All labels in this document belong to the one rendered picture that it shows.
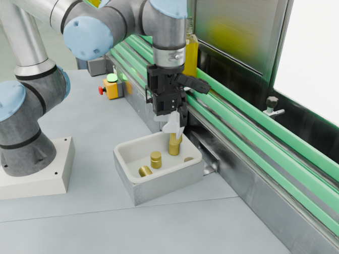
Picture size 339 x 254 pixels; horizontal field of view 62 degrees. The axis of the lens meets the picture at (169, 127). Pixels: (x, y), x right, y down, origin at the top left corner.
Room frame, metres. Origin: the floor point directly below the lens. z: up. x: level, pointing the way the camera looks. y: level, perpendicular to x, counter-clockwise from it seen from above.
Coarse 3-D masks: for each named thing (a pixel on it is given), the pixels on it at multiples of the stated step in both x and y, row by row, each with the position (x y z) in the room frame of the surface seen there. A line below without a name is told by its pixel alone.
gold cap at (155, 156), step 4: (152, 152) 0.67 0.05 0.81; (156, 152) 0.67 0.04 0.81; (152, 156) 0.65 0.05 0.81; (156, 156) 0.65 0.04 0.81; (160, 156) 0.65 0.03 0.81; (152, 160) 0.64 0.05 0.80; (156, 160) 0.64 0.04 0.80; (160, 160) 0.65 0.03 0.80; (152, 164) 0.64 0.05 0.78; (156, 164) 0.64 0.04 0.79; (160, 164) 0.65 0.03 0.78; (156, 168) 0.64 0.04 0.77
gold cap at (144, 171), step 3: (141, 168) 0.61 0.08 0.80; (144, 168) 0.61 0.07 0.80; (147, 168) 0.61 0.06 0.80; (138, 171) 0.61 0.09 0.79; (141, 171) 0.60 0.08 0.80; (144, 171) 0.59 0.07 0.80; (147, 171) 0.59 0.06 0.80; (150, 171) 0.60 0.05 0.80; (141, 174) 0.59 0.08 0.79; (144, 174) 0.58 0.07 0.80; (147, 174) 0.58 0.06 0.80
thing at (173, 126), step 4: (172, 112) 0.60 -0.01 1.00; (176, 112) 0.60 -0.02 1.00; (172, 116) 0.60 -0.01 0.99; (176, 116) 0.60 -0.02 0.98; (172, 120) 0.60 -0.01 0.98; (176, 120) 0.60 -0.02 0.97; (168, 124) 0.59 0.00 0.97; (172, 124) 0.60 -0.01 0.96; (176, 124) 0.60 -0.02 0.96; (164, 128) 0.59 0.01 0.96; (168, 128) 0.59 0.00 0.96; (172, 128) 0.60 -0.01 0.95; (176, 128) 0.60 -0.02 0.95; (180, 128) 0.59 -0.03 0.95; (164, 132) 0.59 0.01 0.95; (168, 132) 0.59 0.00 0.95; (172, 132) 0.59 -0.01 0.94; (176, 132) 0.60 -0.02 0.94; (180, 132) 0.60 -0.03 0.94; (176, 136) 0.61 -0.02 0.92; (180, 136) 0.61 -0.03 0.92
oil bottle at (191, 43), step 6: (186, 36) 0.92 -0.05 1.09; (192, 36) 0.93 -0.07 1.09; (186, 42) 0.91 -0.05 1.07; (192, 42) 0.92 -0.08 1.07; (186, 48) 0.91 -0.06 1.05; (192, 48) 0.92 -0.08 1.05; (186, 54) 0.91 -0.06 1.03; (192, 54) 0.92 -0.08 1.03; (186, 60) 0.91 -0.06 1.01; (192, 60) 0.92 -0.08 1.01; (186, 66) 0.91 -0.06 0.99; (192, 66) 0.92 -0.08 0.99; (186, 72) 0.91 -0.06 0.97; (192, 72) 0.92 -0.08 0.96
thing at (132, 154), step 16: (128, 144) 0.68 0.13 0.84; (144, 144) 0.70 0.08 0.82; (160, 144) 0.72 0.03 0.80; (192, 144) 0.67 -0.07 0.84; (128, 160) 0.67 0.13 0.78; (144, 160) 0.68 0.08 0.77; (176, 160) 0.68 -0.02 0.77; (192, 160) 0.60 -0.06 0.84; (128, 176) 0.54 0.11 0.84; (144, 176) 0.54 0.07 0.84
